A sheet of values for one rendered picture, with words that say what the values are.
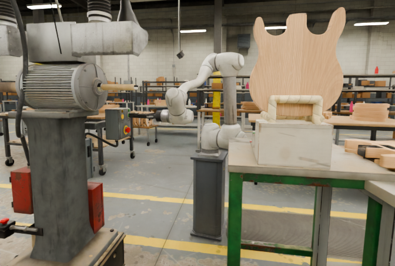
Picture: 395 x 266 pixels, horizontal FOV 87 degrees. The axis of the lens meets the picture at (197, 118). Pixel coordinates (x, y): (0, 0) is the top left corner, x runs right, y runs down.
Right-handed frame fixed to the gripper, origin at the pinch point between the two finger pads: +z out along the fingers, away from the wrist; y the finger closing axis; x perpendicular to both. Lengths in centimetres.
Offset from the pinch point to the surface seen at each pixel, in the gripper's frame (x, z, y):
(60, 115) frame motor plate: 3.6, 18.2, -43.3
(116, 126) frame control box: -6.1, 6.0, -12.4
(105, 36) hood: 40, -10, -47
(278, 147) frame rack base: -6, -85, -51
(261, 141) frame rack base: -4, -78, -51
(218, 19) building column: 291, -18, 654
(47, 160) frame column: -21, 29, -41
